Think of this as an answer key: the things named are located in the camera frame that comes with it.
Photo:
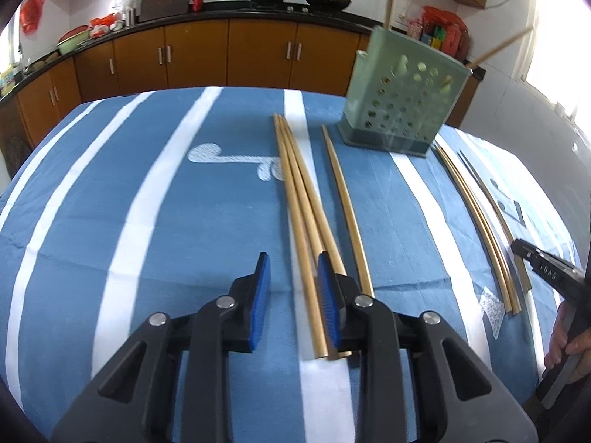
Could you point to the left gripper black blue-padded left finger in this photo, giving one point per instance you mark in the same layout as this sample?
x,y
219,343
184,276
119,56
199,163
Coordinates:
x,y
131,399

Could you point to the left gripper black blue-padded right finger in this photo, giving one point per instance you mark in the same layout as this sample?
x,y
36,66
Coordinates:
x,y
457,397

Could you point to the brown kitchen base cabinets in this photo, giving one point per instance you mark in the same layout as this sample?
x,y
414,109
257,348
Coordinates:
x,y
255,52

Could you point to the person's right hand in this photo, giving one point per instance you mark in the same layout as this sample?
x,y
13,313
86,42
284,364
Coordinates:
x,y
560,344

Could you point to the dark wooden chopstick far right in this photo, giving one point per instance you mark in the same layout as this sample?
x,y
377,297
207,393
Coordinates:
x,y
518,263

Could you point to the wooden chopstick right pair outer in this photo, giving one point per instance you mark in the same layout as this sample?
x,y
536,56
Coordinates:
x,y
482,221

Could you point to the wooden chopstick pair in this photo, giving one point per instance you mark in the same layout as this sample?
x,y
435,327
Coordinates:
x,y
482,221
475,221

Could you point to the wooden chopstick right pair inner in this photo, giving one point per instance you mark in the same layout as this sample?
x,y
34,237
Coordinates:
x,y
475,221

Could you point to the wooden chopstick right of trio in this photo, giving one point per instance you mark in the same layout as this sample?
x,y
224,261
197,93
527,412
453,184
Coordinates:
x,y
324,232

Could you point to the wooden chopstick of trio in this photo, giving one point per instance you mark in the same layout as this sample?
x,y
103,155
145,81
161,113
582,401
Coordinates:
x,y
324,232
301,194
319,343

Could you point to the blue white striped tablecloth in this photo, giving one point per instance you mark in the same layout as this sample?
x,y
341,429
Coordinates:
x,y
156,202

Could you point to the wooden chopstick middle of trio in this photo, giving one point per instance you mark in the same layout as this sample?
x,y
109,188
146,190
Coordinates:
x,y
301,194

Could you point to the wooden chopstick left of trio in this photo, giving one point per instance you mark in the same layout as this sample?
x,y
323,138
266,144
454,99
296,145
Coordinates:
x,y
319,343

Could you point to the chopstick leaning in holder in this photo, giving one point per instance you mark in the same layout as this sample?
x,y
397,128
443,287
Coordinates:
x,y
498,48

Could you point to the green perforated utensil holder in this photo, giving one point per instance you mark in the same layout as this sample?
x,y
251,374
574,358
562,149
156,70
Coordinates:
x,y
400,95

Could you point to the single wooden chopstick centre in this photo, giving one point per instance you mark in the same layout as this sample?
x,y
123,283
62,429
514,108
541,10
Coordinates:
x,y
355,237

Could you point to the red plastic bag right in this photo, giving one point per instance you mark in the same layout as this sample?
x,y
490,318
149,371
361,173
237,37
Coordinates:
x,y
446,32

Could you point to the green red basin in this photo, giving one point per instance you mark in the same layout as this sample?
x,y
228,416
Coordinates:
x,y
70,40

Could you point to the dark cutting board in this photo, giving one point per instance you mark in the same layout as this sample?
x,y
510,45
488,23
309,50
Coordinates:
x,y
156,9

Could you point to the red bottle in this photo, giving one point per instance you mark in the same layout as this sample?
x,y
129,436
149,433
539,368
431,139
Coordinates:
x,y
196,5

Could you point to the red wall decoration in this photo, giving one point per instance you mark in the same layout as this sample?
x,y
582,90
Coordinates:
x,y
30,16

